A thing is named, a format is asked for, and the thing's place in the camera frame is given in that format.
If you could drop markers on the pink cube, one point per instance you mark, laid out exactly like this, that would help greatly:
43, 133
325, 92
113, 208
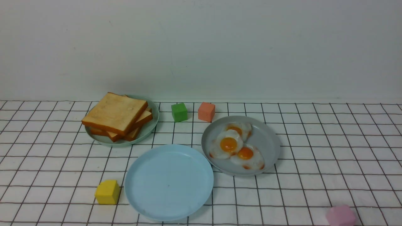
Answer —
341, 216

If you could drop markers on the yellow cube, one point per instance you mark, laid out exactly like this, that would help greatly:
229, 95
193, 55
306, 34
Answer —
107, 192

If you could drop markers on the orange cube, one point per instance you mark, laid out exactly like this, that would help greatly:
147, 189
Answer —
206, 112

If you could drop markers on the green cube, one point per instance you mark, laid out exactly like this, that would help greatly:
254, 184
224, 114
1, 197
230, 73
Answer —
179, 112

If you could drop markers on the fried egg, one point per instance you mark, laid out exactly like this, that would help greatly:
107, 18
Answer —
226, 144
249, 158
244, 129

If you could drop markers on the white grid tablecloth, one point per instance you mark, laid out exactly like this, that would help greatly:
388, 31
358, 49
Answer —
332, 154

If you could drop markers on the toast slice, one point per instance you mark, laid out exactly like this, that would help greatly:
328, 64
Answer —
144, 118
116, 137
115, 113

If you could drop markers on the pale green plate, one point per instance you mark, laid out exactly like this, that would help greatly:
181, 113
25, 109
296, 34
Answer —
146, 129

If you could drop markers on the light blue plate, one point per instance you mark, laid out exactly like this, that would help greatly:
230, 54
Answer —
169, 183

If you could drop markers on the grey plate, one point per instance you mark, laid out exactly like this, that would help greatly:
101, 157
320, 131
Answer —
262, 137

